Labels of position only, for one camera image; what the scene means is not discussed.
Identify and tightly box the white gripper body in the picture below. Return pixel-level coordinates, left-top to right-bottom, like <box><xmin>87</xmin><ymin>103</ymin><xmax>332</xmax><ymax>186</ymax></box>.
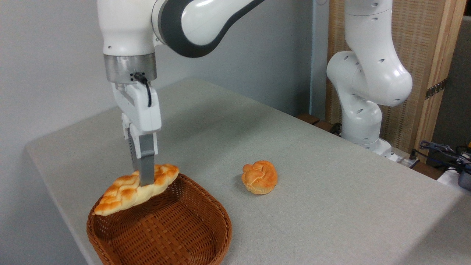
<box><xmin>111</xmin><ymin>82</ymin><xmax>162</xmax><ymax>133</ymax></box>

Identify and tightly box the long braided bread loaf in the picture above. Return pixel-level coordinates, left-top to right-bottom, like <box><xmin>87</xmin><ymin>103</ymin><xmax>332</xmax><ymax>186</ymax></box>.
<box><xmin>92</xmin><ymin>164</ymin><xmax>180</xmax><ymax>216</ymax></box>

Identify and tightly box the white power strip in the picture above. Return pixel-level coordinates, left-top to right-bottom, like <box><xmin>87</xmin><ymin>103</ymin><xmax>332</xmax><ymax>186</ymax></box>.
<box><xmin>389</xmin><ymin>153</ymin><xmax>420</xmax><ymax>169</ymax></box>

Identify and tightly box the brown woven wicker basket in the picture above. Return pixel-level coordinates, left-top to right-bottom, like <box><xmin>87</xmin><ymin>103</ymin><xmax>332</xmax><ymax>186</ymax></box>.
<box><xmin>86</xmin><ymin>173</ymin><xmax>233</xmax><ymax>265</ymax></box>

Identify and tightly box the small brown wooden block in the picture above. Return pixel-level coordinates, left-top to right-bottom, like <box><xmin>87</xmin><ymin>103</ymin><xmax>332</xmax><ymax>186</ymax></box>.
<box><xmin>296</xmin><ymin>113</ymin><xmax>321</xmax><ymax>126</ymax></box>

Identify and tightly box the brass hinge on screen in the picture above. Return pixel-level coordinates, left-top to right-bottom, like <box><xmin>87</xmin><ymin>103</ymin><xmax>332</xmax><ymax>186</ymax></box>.
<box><xmin>425</xmin><ymin>78</ymin><xmax>447</xmax><ymax>100</ymax></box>

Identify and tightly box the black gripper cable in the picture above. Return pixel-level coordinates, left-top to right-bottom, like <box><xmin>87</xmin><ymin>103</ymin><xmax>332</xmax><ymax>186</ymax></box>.
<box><xmin>130</xmin><ymin>72</ymin><xmax>152</xmax><ymax>108</ymax></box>

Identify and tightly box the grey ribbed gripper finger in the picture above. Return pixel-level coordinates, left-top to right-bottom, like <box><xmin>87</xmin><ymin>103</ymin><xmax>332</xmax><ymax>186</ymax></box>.
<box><xmin>121</xmin><ymin>113</ymin><xmax>139</xmax><ymax>172</ymax></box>
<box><xmin>130</xmin><ymin>124</ymin><xmax>159</xmax><ymax>186</ymax></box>

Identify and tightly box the bundle of dark cables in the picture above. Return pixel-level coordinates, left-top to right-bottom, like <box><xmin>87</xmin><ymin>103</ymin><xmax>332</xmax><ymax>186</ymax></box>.
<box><xmin>419</xmin><ymin>140</ymin><xmax>471</xmax><ymax>167</ymax></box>

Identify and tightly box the long brown wooden block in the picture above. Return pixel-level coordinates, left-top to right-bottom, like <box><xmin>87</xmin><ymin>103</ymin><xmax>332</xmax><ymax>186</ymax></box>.
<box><xmin>314</xmin><ymin>120</ymin><xmax>341</xmax><ymax>135</ymax></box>

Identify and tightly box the grey blue box device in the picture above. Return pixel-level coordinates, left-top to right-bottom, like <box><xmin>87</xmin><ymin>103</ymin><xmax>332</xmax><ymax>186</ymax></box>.
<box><xmin>458</xmin><ymin>167</ymin><xmax>471</xmax><ymax>191</ymax></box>

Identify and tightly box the round knotted bread roll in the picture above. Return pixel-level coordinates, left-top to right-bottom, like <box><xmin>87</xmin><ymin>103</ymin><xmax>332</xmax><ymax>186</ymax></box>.
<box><xmin>241</xmin><ymin>160</ymin><xmax>279</xmax><ymax>195</ymax></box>

